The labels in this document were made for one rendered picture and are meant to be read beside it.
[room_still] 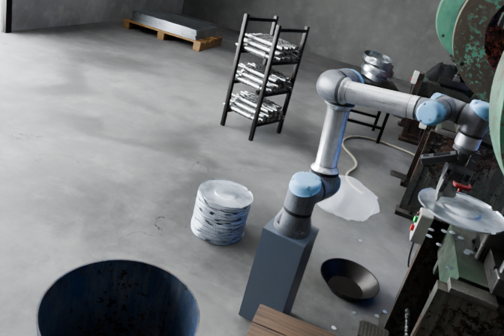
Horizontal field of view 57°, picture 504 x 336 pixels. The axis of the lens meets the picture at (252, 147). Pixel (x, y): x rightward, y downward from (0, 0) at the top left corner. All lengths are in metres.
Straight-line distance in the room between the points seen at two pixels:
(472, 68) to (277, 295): 1.73
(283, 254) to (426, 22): 6.69
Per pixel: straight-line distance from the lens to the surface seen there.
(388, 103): 1.57
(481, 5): 2.94
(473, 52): 2.95
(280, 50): 3.77
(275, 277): 1.94
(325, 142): 1.84
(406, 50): 8.25
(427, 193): 1.79
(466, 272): 1.69
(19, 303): 2.08
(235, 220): 2.41
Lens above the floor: 1.42
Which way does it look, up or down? 23 degrees down
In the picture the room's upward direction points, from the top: 14 degrees clockwise
